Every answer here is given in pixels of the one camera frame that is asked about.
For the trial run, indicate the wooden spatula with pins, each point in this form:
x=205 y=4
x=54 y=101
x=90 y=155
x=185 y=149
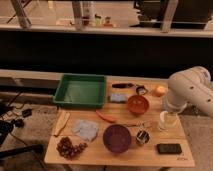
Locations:
x=61 y=123

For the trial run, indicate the purple bowl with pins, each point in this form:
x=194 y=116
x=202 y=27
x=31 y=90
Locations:
x=117 y=138

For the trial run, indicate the orange fruit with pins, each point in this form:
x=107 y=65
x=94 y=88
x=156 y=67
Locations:
x=159 y=91

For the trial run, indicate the bunch of dark grapes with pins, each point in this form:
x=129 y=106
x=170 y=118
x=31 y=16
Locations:
x=68 y=150

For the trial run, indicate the blue sponge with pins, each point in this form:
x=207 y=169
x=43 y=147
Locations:
x=118 y=98

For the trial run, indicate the green plastic tray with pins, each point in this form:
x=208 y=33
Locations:
x=81 y=91

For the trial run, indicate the small black measuring cup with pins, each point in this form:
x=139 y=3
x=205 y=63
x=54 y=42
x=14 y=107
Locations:
x=141 y=90

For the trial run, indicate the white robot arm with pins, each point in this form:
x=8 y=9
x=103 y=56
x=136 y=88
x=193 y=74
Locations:
x=189 y=86

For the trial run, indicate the clear glass cup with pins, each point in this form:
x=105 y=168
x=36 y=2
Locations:
x=167 y=120

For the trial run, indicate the small metal cup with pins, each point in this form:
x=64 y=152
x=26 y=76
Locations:
x=142 y=137

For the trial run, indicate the orange bowl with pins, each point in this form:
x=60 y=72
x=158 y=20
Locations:
x=137 y=104

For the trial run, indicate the black phone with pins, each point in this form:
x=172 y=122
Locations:
x=169 y=148

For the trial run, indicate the metal whisk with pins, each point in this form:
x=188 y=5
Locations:
x=142 y=125

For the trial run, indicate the light blue towel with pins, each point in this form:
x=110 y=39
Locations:
x=85 y=129

